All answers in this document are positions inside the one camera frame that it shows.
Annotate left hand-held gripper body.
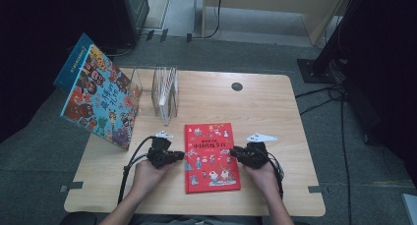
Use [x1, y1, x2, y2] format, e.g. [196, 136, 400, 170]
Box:
[146, 131, 175, 169]

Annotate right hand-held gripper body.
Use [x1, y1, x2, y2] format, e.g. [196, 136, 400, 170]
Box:
[240, 133, 278, 170]

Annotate red picture book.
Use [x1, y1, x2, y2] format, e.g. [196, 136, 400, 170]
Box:
[184, 122, 242, 195]

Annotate clear acrylic book rack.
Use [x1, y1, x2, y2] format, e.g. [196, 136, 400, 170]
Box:
[129, 66, 181, 126]

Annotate cartoon animal picture book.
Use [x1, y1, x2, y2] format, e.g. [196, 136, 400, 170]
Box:
[59, 43, 141, 151]

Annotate dark blue monster picture book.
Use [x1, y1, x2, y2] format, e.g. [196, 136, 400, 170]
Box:
[53, 32, 94, 95]

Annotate person's right hand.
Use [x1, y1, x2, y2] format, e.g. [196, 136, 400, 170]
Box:
[243, 162, 279, 195]

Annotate person's left hand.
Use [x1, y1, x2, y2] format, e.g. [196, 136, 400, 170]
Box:
[132, 158, 174, 200]

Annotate person's grey clothing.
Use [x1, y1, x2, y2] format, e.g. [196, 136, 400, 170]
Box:
[129, 214, 264, 225]

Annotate grey tape strip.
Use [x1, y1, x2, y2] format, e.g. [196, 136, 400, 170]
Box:
[308, 185, 328, 195]
[59, 181, 85, 193]

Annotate black stand base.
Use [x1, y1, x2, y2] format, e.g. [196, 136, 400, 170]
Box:
[296, 57, 338, 85]

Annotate black cabinet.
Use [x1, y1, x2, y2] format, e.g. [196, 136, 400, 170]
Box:
[111, 0, 150, 47]

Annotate light wooden furniture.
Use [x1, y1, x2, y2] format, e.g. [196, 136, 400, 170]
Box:
[201, 0, 350, 46]

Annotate white box corner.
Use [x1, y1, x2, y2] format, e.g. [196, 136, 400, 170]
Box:
[402, 194, 417, 225]

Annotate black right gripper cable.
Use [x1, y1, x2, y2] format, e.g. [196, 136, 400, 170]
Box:
[267, 150, 285, 199]

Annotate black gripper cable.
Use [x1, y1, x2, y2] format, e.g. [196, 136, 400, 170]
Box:
[117, 136, 155, 204]
[267, 150, 285, 199]

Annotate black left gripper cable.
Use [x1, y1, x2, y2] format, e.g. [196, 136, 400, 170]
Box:
[117, 136, 155, 204]

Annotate black floor cables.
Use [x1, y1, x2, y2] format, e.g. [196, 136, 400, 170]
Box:
[294, 84, 352, 225]

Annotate black hanging cable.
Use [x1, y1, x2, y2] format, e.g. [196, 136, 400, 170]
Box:
[193, 0, 224, 40]

